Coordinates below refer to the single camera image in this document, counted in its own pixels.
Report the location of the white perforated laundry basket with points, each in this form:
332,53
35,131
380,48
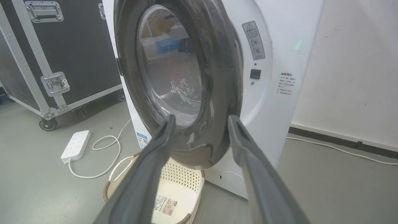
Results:
183,193

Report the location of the black aluminium-edged flight case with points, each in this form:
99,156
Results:
62,53

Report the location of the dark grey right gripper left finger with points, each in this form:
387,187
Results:
146,174

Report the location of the white power strip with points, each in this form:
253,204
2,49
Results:
107,155
75,146

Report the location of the paper label in basket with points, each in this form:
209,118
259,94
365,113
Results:
165,205

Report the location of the white front-load washing machine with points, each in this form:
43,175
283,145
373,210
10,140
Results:
279,93

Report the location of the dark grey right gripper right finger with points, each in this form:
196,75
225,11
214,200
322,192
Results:
261,177

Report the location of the dark round washing machine door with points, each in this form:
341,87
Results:
174,62

